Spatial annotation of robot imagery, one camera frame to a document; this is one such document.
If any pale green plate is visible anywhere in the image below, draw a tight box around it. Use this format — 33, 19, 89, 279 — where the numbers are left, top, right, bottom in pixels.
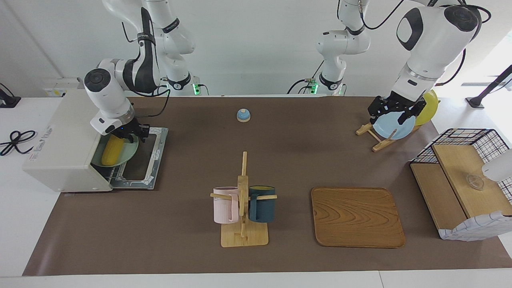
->
90, 134, 140, 168

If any yellow corn cob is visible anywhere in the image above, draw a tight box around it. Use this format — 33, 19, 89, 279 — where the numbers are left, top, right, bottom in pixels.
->
101, 134, 125, 166

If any cream toaster oven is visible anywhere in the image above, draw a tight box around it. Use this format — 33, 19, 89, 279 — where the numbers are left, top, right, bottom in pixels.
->
22, 89, 168, 193

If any light blue plate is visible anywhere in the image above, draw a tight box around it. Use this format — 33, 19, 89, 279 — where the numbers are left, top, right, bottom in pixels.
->
373, 112, 416, 140

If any yellow plate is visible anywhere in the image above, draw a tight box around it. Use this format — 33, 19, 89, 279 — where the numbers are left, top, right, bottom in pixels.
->
414, 90, 439, 126

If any wooden plate rack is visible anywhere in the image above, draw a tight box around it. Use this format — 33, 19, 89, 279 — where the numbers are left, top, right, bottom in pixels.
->
356, 122, 422, 153

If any white box with yellow label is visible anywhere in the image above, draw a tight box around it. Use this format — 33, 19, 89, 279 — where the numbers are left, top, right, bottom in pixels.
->
42, 77, 86, 98

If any small clear glass bowl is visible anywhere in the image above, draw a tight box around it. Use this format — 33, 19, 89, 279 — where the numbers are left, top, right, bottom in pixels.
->
466, 174, 486, 191

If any white cylindrical device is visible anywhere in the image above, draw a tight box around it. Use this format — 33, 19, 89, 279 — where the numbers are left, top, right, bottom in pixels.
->
482, 149, 512, 183

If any wooden serving tray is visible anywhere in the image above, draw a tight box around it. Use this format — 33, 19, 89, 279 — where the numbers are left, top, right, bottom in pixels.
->
311, 187, 406, 249

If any pink mug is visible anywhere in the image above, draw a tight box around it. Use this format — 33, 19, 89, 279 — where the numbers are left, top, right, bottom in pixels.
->
212, 186, 240, 224

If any brown table mat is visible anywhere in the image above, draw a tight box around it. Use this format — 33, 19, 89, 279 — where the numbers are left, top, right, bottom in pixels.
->
22, 95, 512, 276

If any black desk clamp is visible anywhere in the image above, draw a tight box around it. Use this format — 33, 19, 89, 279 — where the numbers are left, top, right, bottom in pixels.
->
0, 83, 21, 108

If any white checked cloth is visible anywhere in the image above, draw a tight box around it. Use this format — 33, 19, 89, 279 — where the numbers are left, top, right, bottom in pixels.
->
438, 210, 512, 242

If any dark blue mug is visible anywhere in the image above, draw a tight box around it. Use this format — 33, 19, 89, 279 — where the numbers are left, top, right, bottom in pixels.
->
248, 185, 276, 223

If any wooden mug tree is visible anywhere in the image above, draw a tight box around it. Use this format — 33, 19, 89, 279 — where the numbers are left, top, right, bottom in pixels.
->
210, 151, 278, 248

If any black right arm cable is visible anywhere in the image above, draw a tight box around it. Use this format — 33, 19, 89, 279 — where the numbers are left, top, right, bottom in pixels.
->
122, 20, 172, 118

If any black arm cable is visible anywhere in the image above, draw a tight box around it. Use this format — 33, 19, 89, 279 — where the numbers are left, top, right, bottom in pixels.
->
122, 20, 172, 118
337, 0, 492, 86

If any wooden shelf with wire basket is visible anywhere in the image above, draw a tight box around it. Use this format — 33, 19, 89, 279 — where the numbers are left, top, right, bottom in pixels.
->
410, 128, 512, 240

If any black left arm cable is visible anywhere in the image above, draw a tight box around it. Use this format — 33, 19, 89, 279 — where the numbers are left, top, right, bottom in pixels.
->
337, 0, 492, 86

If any black base cable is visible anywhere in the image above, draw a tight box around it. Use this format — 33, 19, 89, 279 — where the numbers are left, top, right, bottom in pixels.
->
287, 60, 325, 95

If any coiled black cable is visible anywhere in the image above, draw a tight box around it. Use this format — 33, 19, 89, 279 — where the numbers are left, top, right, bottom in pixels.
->
0, 130, 37, 156

